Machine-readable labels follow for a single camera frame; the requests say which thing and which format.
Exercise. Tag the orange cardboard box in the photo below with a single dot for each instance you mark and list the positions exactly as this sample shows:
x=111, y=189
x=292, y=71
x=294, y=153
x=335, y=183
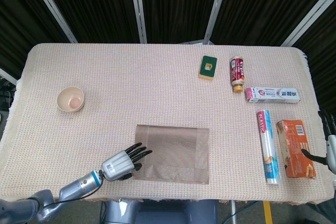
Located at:
x=294, y=140

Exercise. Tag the white metal screen post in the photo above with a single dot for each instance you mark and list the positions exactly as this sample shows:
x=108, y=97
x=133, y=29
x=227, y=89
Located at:
x=8, y=75
x=52, y=9
x=138, y=9
x=309, y=16
x=216, y=9

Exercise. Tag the brown woven placemat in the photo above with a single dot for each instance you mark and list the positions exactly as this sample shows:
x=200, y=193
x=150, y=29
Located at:
x=173, y=153

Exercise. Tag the dark pleated curtain panel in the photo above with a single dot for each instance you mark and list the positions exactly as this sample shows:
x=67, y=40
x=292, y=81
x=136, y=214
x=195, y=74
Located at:
x=262, y=6
x=323, y=51
x=178, y=6
x=99, y=6
x=21, y=24

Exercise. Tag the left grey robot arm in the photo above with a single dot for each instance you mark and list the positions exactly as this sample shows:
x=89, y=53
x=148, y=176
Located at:
x=76, y=187

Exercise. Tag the grey table leg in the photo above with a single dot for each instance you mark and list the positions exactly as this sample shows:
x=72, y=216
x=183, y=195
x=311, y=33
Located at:
x=232, y=208

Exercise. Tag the white pink toothpaste box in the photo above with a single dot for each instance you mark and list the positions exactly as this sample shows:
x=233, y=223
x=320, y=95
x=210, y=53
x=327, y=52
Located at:
x=273, y=95

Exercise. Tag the red bottle yellow cap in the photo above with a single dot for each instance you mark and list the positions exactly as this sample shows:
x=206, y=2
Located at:
x=237, y=73

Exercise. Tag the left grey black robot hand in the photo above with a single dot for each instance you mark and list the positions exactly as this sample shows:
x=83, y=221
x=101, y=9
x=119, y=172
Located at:
x=118, y=165

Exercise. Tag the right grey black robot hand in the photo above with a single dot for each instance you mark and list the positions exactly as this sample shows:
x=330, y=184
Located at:
x=331, y=150

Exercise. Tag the beige woven tablecloth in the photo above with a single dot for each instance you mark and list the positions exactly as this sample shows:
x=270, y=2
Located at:
x=131, y=82

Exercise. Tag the beige bowl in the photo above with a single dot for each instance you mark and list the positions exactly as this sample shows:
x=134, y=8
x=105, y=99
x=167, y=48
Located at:
x=65, y=100

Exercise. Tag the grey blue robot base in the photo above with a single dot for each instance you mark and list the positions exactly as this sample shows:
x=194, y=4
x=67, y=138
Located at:
x=157, y=212

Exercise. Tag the green yellow sponge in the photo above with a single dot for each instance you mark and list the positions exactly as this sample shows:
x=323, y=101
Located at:
x=208, y=66

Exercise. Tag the small red object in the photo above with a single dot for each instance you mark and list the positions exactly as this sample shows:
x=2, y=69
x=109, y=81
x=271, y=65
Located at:
x=267, y=145

